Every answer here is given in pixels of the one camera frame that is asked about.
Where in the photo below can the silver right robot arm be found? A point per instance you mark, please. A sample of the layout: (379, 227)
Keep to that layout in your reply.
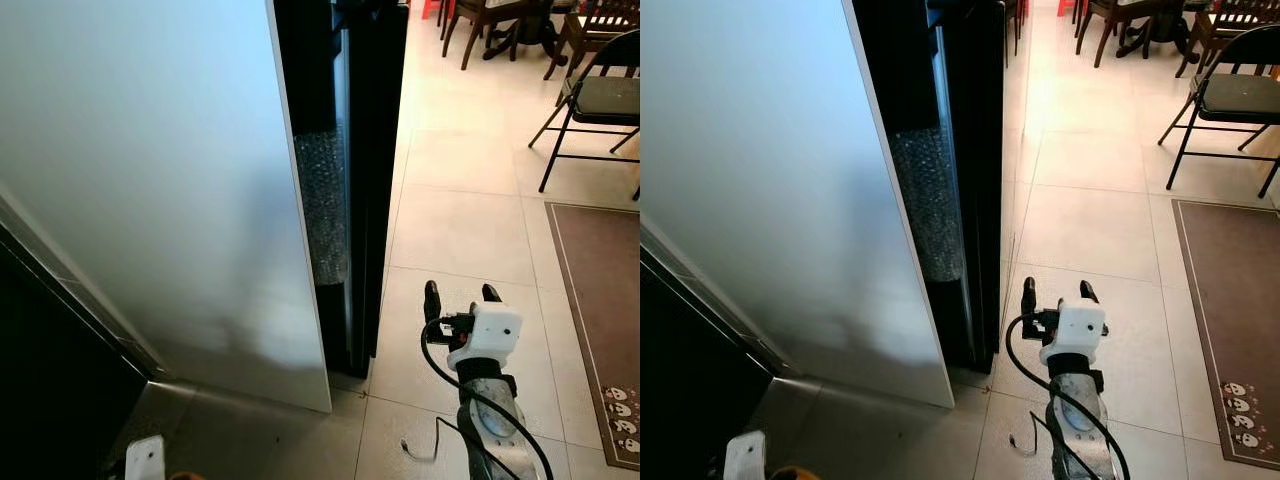
(1078, 420)
(495, 425)

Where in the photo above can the black fridge body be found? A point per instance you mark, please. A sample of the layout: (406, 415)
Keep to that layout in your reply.
(975, 150)
(370, 150)

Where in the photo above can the black fridge lower door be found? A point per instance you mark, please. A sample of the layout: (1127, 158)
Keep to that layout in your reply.
(690, 400)
(50, 380)

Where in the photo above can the white fridge door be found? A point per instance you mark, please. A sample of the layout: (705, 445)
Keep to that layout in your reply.
(150, 150)
(770, 150)

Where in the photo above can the brown floor mat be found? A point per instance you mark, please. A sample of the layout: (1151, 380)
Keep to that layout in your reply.
(1230, 300)
(600, 300)

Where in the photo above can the clear bubble wrap strip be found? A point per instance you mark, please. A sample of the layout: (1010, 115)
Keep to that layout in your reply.
(925, 210)
(322, 210)

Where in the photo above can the black metal folding chair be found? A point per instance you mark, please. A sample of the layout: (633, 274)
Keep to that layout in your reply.
(605, 100)
(1240, 95)

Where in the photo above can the dark wooden dining chair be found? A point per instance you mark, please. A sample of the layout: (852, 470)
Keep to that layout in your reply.
(490, 8)
(1120, 8)

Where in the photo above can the red plastic stool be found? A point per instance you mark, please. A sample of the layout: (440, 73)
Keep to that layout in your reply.
(428, 6)
(1070, 6)

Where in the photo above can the orange round object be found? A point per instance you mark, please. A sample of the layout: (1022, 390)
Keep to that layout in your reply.
(795, 474)
(185, 477)

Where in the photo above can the slat-back wooden dining chair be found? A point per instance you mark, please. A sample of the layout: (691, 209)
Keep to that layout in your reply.
(600, 20)
(1240, 18)

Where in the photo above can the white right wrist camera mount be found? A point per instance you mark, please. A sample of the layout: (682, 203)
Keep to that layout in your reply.
(490, 335)
(1080, 330)

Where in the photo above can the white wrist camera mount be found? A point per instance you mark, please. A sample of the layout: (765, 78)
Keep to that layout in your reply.
(147, 460)
(490, 335)
(1080, 330)
(745, 458)

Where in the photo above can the dark wooden table pedestal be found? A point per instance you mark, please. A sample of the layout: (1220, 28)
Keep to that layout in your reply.
(1150, 38)
(525, 40)

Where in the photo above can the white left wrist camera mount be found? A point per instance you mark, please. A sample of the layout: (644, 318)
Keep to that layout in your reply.
(147, 460)
(745, 458)

